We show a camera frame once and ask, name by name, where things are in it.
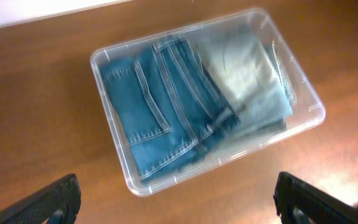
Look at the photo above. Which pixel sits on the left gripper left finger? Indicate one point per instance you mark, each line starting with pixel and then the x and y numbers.
pixel 58 202

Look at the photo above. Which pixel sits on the clear plastic storage bin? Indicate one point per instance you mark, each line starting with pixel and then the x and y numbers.
pixel 307 108

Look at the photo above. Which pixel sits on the dark blue jeans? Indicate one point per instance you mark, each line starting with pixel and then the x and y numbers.
pixel 171 111

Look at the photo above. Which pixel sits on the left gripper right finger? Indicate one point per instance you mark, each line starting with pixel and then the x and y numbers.
pixel 296 201

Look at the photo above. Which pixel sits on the light grey jeans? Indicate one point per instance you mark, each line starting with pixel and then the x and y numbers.
pixel 248 78

